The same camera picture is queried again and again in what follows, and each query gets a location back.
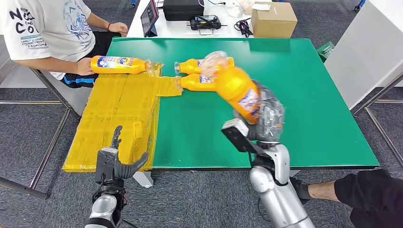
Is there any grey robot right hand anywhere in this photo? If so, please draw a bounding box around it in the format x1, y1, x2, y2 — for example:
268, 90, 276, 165
247, 81, 286, 144

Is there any person's left hand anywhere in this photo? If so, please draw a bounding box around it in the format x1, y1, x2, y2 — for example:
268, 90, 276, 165
108, 22, 129, 35

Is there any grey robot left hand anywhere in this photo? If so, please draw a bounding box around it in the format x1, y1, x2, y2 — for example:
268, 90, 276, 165
110, 125, 149, 181

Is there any person's right hand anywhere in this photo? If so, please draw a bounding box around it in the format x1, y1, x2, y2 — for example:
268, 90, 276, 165
76, 57, 94, 76

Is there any orange detergent bottle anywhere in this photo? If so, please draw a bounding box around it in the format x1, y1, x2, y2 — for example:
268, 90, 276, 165
200, 50, 262, 125
90, 55, 155, 76
175, 74, 221, 93
174, 57, 235, 76

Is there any black tablet with stand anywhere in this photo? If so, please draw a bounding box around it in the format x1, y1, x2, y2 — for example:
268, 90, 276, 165
140, 0, 160, 38

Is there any yellow taped cardboard sheet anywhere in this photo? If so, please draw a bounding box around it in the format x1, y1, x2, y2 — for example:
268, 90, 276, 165
62, 63, 184, 174

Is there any person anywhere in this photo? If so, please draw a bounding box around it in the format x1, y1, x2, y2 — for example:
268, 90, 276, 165
0, 0, 129, 89
289, 169, 403, 228

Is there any white desk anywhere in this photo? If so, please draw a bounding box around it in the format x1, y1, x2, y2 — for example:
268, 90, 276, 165
126, 0, 275, 39

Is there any black carrying case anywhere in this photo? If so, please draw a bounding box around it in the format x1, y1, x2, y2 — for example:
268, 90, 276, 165
163, 0, 205, 21

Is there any black sneaker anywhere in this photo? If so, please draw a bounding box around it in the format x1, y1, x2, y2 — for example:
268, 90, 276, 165
289, 176, 311, 205

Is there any black handheld controller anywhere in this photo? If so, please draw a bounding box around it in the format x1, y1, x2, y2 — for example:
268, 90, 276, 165
190, 15, 222, 31

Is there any green box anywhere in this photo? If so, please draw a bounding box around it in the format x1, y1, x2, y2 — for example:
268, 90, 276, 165
316, 41, 336, 64

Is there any brown cardboard box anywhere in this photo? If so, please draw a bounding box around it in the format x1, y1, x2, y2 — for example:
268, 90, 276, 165
251, 1, 298, 38

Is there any clear plastic bag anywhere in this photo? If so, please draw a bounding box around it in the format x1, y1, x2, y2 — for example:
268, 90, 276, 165
225, 0, 244, 18

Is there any white side table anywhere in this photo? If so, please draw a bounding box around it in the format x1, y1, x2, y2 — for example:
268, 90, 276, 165
324, 0, 403, 111

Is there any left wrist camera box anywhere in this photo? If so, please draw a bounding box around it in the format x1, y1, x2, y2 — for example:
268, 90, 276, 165
95, 148, 119, 185

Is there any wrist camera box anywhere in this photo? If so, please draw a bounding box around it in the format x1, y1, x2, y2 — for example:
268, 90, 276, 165
95, 148, 119, 185
221, 119, 262, 155

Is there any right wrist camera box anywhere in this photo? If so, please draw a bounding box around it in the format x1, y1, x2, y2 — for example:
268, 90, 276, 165
221, 119, 262, 155

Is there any black coiled cable bundle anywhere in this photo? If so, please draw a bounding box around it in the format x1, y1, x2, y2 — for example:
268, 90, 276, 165
234, 18, 254, 38

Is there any metal table frame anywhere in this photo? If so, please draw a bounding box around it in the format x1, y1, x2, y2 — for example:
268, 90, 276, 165
350, 72, 403, 167

